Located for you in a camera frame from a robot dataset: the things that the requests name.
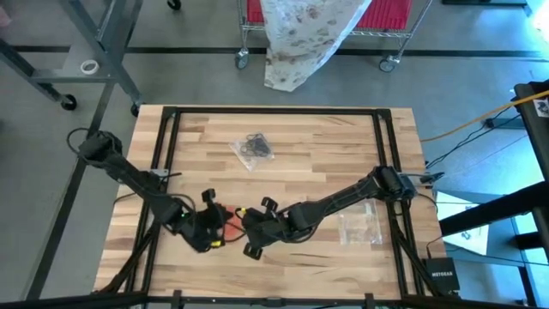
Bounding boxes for chrome wire shelf cart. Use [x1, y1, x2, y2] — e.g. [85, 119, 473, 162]
[233, 0, 435, 73]

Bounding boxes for yellow cable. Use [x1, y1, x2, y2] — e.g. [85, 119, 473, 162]
[419, 88, 549, 143]

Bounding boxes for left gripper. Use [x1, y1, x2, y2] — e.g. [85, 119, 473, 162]
[178, 188, 236, 254]

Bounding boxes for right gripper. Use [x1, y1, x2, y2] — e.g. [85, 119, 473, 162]
[241, 197, 304, 262]

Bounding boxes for black Netgear network switch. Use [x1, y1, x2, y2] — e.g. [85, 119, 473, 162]
[421, 256, 461, 297]

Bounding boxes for black aluminium table frame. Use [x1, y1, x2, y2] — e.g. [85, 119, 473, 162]
[0, 106, 549, 309]

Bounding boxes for black floor cables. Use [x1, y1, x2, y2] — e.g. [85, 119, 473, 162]
[425, 112, 529, 169]

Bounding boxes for black cable bundle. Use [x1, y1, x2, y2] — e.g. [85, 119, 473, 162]
[94, 195, 166, 297]

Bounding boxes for white paper sheet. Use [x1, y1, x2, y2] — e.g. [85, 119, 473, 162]
[434, 191, 490, 256]

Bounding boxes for red plastic bin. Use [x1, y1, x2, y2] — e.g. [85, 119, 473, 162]
[354, 0, 413, 31]
[245, 0, 266, 25]

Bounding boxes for white floral cloth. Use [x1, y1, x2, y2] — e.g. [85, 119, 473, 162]
[260, 0, 375, 93]

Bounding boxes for black stand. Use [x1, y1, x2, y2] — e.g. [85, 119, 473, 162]
[437, 79, 549, 308]

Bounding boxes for white tape roll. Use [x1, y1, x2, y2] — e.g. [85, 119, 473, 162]
[80, 59, 100, 76]

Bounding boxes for black rubber band pile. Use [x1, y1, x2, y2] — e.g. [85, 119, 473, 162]
[239, 133, 274, 159]

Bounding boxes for grey wheeled table frame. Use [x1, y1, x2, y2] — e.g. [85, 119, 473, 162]
[0, 0, 183, 118]

